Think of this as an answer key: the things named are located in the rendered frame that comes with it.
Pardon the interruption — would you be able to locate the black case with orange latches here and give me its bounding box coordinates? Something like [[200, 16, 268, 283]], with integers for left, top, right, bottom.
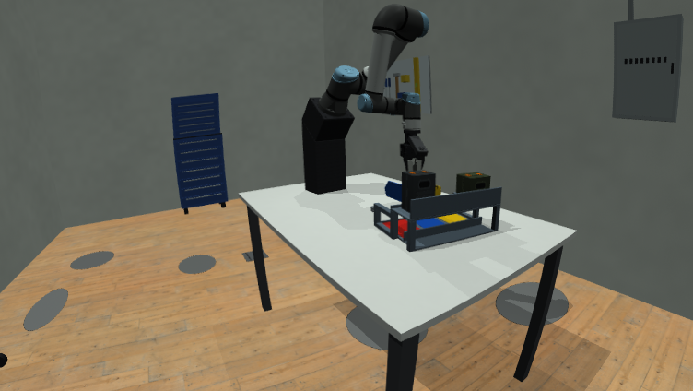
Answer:
[[402, 170, 436, 213], [456, 172, 490, 193]]

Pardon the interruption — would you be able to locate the blue bin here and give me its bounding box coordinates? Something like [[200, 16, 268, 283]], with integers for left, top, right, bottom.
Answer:
[[384, 181, 402, 202]]

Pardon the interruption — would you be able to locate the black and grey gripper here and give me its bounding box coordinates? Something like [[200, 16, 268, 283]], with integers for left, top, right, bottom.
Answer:
[[400, 130, 425, 172]]

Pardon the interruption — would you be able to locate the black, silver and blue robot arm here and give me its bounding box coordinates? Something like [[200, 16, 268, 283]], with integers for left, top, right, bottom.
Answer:
[[318, 4, 429, 130]]

